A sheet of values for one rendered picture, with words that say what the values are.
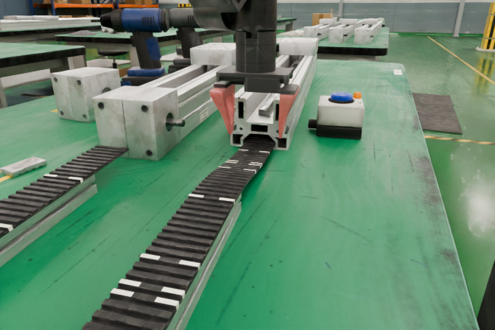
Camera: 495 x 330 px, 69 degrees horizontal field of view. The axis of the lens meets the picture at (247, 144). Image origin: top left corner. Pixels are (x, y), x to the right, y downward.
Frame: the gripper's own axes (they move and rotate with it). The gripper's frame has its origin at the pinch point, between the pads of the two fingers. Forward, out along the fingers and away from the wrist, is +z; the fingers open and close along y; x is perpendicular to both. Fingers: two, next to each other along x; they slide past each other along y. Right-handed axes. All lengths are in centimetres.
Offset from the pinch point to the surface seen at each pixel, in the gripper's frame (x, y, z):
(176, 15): -57, 38, -16
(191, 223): 24.6, 0.5, 1.2
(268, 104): -11.7, 0.2, -1.2
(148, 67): -36, 38, -3
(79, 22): -358, 307, -2
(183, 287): 32.0, -1.9, 1.5
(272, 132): -4.3, -2.0, 1.7
